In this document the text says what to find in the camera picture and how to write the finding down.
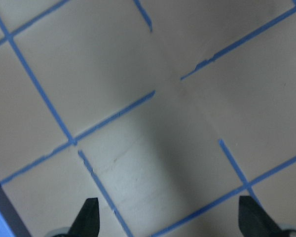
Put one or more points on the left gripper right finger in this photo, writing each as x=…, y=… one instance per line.
x=253, y=221

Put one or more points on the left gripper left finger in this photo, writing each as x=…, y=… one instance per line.
x=86, y=223

